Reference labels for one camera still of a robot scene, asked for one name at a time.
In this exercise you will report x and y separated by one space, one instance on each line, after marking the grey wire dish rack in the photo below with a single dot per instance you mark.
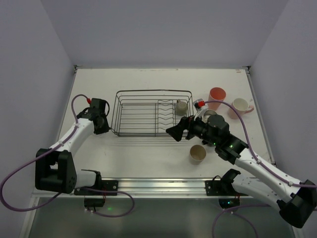
148 113

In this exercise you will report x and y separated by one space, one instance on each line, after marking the beige tall cup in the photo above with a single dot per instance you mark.
197 154

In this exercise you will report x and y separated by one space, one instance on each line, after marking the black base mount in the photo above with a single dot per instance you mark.
95 200
227 196

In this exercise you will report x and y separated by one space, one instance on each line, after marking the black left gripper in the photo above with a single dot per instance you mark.
101 126

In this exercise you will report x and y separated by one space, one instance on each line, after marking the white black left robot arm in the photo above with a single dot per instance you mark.
55 169

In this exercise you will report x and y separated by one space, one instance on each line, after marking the cream cup brown band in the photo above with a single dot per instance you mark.
209 113

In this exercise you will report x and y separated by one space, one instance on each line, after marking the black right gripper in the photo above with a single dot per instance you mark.
188 127

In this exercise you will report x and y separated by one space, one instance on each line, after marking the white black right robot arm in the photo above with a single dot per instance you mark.
294 199

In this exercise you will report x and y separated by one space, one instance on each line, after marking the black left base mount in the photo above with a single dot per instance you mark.
95 200

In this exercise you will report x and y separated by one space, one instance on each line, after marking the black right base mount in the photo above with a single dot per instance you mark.
227 196

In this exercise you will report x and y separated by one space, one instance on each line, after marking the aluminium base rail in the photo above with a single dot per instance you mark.
161 187

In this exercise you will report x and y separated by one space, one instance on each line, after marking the pink faceted mug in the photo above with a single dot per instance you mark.
241 106

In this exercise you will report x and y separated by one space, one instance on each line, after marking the grey beige small mug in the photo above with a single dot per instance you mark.
181 108

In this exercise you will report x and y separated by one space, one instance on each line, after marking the black mug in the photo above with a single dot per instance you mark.
205 143

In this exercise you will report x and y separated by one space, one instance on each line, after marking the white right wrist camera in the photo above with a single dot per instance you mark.
200 107

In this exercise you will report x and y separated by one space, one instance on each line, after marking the salmon pink plastic cup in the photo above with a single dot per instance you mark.
216 94

